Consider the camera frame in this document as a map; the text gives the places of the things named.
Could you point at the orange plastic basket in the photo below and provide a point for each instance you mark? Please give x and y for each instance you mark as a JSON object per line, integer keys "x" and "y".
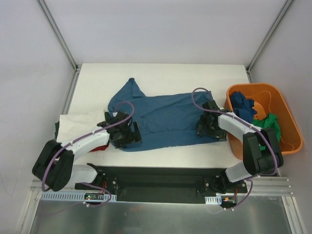
{"x": 268, "y": 99}

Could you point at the left aluminium frame post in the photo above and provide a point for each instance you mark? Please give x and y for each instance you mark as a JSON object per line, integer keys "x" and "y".
{"x": 56, "y": 31}

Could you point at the right aluminium frame post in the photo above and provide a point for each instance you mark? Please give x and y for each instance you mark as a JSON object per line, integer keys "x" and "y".
{"x": 270, "y": 33}

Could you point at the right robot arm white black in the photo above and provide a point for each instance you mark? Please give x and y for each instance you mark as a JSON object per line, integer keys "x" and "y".
{"x": 261, "y": 151}

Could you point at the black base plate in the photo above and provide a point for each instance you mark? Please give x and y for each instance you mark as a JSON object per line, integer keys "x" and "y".
{"x": 160, "y": 185}

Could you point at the dark green folded t shirt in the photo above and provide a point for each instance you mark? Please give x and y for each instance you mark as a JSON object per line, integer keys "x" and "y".
{"x": 56, "y": 130}

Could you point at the right grey cable duct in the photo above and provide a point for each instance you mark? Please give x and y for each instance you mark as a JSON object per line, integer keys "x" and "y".
{"x": 213, "y": 200}

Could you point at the dark blue t shirt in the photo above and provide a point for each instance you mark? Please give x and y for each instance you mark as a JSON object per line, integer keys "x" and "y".
{"x": 243, "y": 107}

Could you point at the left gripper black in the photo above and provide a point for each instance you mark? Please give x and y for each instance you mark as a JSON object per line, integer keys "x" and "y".
{"x": 127, "y": 137}

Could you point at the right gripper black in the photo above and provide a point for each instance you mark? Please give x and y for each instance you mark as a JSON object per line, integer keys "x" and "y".
{"x": 207, "y": 128}

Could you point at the grey cable duct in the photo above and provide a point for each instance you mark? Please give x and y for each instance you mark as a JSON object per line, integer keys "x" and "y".
{"x": 77, "y": 196}
{"x": 213, "y": 200}

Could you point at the left grey cable duct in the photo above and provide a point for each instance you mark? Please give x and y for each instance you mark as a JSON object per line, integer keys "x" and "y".
{"x": 77, "y": 196}

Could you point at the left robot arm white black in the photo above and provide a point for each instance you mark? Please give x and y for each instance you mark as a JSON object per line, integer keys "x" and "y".
{"x": 55, "y": 166}

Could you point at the white folded t shirt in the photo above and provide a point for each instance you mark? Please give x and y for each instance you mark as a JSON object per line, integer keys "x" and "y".
{"x": 72, "y": 126}

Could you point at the aluminium frame post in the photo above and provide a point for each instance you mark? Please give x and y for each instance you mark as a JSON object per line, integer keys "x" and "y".
{"x": 270, "y": 33}
{"x": 56, "y": 31}

